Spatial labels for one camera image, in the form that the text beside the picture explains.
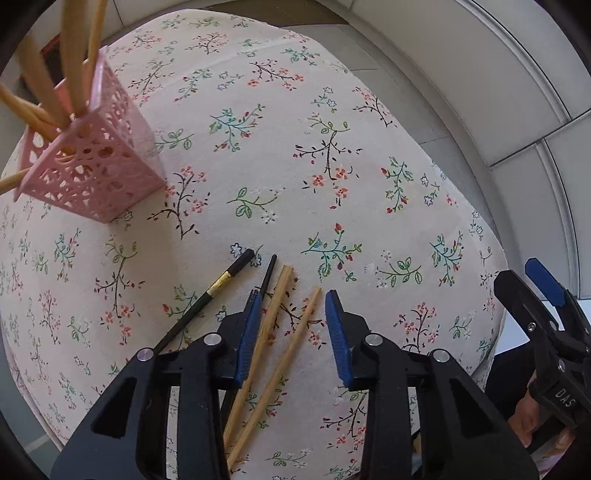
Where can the floral tablecloth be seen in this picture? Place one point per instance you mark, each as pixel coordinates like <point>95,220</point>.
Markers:
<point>323,207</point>

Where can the person's dark trouser leg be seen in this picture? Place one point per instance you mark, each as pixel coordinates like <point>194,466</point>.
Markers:
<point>508,374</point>

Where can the person's right hand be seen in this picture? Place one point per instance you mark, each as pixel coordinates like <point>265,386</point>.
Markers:
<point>526,420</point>

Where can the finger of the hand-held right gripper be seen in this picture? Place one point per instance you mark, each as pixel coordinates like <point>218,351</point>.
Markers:
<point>521,300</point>
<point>545,281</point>

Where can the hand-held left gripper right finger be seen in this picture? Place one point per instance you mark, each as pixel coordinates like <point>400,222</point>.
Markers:
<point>339,346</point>

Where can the group of bamboo chopsticks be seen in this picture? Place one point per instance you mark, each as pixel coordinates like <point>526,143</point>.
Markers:
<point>74,55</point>

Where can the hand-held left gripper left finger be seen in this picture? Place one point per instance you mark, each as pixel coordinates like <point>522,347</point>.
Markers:
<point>247,344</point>

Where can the pink perforated utensil holder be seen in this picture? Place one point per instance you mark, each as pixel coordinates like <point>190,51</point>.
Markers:
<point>106,175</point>

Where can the plain bamboo chopstick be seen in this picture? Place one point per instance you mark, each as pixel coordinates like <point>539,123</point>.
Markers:
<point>272,318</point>
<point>295,341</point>

